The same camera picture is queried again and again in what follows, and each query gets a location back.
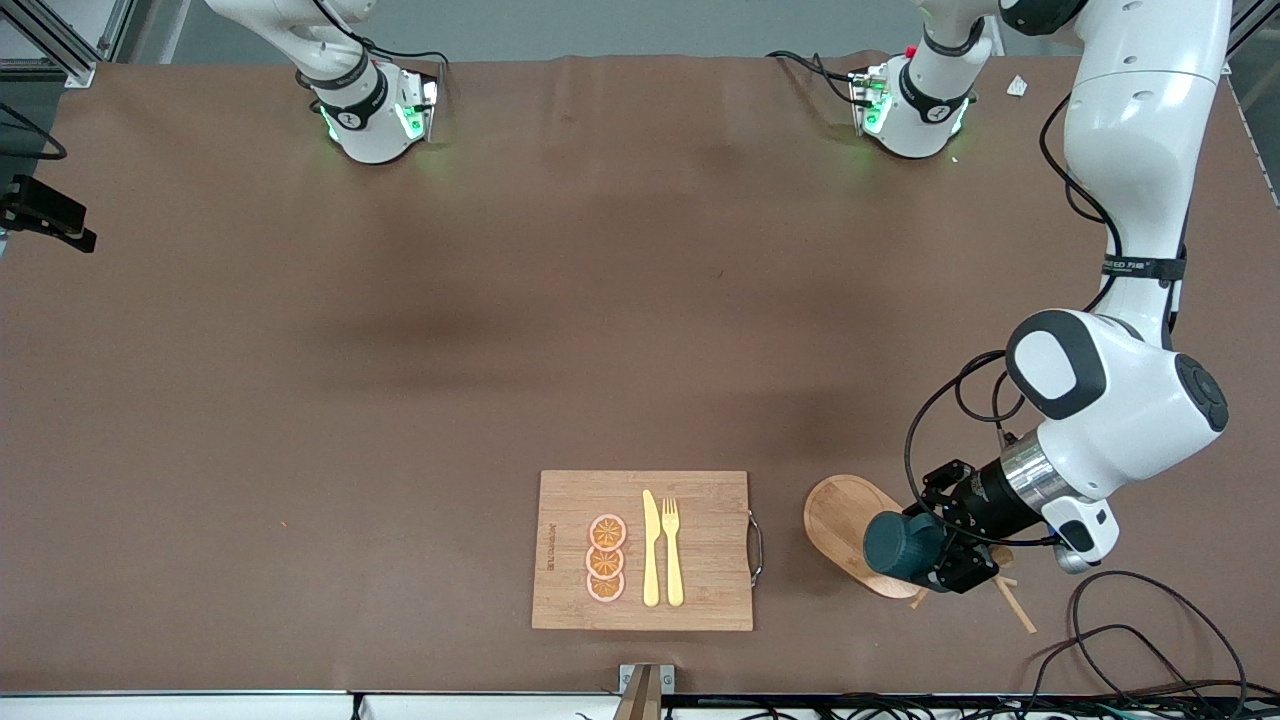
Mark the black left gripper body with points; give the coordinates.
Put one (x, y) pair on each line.
(985, 503)

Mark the dark green cup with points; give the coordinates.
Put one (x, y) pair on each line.
(900, 545)

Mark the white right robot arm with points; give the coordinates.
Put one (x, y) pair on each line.
(370, 130)

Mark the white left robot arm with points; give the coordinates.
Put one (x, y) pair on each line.
(1130, 130)

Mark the wooden mug tree stand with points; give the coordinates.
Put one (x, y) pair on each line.
(845, 520)

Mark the bamboo cutting board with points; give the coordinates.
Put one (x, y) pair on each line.
(700, 550)

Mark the yellow plastic fork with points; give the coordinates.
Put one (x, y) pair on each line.
(673, 560)

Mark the yellow plastic knife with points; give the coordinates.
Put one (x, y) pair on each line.
(651, 550)

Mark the orange slice toy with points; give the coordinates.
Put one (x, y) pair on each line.
(608, 532)
(605, 563)
(605, 590)

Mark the white paper scrap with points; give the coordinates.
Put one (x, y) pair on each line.
(1017, 86)

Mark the metal bracket with wooden post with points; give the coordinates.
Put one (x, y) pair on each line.
(665, 680)

